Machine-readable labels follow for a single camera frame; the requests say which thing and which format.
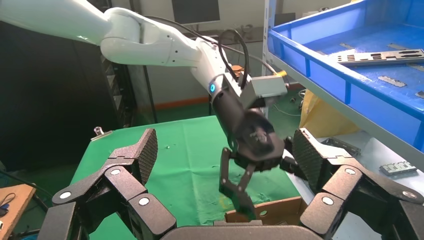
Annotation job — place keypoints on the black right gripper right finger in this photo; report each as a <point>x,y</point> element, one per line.
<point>348,192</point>

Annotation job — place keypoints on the silver perforated shield plate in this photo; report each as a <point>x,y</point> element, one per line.
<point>381,57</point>

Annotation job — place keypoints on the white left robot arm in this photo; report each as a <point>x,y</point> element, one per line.
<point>149,46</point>

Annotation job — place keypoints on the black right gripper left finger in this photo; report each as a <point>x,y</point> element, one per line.
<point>126,185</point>

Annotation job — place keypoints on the black monitor screen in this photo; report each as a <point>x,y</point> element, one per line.
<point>195,11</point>

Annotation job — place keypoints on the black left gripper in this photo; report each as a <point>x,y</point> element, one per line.
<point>258,139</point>

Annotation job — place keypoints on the brown wooden board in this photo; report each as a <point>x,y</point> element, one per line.
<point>16,212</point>

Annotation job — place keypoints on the brown cardboard box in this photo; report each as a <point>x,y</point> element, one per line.
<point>281,208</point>

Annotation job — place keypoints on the silver binder clip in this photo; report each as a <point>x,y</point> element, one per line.
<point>101,134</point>

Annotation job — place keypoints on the blue plastic tray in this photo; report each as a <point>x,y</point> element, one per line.
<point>331,76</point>

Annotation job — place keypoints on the slotted grey metal rail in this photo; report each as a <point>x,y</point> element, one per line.
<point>397,169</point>

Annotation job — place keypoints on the white slotted shelf post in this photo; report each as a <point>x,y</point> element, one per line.
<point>269,26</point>

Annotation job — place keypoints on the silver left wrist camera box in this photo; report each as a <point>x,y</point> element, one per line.
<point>265,87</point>

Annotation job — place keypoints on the grey tape strip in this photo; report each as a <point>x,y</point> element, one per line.
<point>391,81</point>
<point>416,67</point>
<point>346,46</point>
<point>396,46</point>
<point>320,52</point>

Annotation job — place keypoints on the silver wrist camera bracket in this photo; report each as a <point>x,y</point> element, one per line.
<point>232,86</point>

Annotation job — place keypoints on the green table cloth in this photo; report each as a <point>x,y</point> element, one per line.
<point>185,149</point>

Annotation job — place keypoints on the black equipment rack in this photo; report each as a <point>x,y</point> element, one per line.
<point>119,92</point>

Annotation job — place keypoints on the U-shaped grey metal bracket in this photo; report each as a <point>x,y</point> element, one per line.
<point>344,147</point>

